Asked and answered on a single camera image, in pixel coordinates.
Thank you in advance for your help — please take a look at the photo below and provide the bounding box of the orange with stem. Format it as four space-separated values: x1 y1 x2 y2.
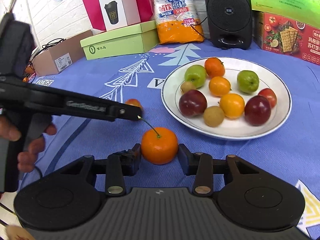
138 116 178 165

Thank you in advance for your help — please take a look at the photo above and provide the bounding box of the dark red plum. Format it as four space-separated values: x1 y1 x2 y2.
244 95 271 126
178 89 207 117

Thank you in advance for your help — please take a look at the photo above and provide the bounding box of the yellow orange tangerine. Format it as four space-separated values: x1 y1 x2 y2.
219 93 245 119
209 76 231 97

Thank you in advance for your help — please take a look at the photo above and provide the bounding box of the small brown kiwi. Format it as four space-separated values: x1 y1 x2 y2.
180 81 197 94

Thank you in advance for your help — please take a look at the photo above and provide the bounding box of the green apple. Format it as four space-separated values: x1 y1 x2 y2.
237 70 260 94
184 64 207 88

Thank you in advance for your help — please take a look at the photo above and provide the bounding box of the small red apple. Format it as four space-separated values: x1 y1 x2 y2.
258 88 277 108

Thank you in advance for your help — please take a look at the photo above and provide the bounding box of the person's left hand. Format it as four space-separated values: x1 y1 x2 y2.
1 115 46 173

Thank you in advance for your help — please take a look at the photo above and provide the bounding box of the brown cardboard box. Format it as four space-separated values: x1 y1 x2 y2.
32 30 93 76

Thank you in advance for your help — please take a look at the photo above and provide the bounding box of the red yellow plum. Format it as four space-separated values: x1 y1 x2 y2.
125 99 143 110

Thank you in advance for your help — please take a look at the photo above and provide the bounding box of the white ceramic plate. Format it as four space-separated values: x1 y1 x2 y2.
161 57 292 140

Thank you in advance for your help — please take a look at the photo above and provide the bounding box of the blue patterned tablecloth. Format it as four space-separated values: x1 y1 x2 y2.
17 39 320 239

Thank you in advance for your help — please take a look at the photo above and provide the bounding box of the green shoe box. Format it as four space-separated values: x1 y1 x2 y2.
80 21 159 60

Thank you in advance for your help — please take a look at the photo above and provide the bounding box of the white cup box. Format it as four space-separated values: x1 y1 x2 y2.
99 0 141 31

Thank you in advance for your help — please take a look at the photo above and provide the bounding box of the orange paper cup package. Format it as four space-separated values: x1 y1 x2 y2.
151 0 204 44

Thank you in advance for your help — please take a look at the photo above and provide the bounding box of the red cracker box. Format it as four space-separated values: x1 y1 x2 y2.
253 11 320 65

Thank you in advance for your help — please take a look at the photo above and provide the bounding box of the black speaker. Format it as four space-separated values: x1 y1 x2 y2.
205 0 253 50

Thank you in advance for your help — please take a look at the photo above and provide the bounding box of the black speaker cable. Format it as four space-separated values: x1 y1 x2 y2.
189 16 213 42

